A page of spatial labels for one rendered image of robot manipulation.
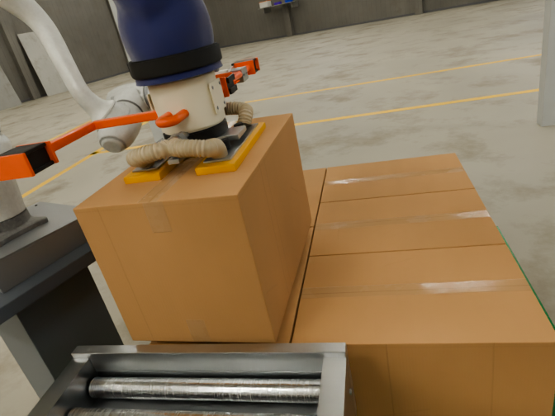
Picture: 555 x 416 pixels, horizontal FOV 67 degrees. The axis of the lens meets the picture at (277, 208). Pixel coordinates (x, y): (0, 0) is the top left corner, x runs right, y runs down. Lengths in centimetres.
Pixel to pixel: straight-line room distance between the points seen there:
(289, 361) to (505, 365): 49
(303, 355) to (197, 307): 27
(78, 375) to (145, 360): 17
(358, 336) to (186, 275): 44
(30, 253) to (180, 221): 58
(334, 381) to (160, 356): 43
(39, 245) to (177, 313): 50
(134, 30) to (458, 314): 100
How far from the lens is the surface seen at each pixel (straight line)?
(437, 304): 117
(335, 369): 95
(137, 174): 107
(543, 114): 414
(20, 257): 137
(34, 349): 156
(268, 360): 101
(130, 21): 105
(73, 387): 120
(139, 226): 97
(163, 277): 103
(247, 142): 109
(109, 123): 119
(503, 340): 109
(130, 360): 116
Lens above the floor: 129
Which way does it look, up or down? 25 degrees down
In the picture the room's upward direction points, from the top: 12 degrees counter-clockwise
